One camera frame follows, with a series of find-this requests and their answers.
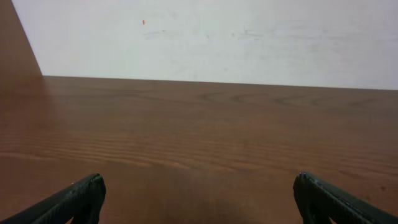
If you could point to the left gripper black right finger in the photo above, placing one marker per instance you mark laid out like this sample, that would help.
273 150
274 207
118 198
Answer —
320 202

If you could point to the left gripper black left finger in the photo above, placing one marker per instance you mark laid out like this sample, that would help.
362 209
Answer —
80 203

